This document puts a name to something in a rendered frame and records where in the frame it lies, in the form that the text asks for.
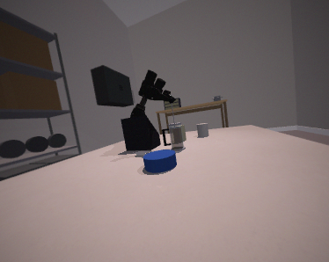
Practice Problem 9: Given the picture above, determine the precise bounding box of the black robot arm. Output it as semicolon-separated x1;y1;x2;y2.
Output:
130;70;165;118

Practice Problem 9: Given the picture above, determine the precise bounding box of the grey cylinder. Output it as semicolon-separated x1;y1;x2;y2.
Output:
197;123;208;137

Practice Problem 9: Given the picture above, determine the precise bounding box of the blue short cylinder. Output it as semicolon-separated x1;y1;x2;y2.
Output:
143;149;177;173

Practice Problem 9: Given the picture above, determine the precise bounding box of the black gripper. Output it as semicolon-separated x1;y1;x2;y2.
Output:
146;86;173;101

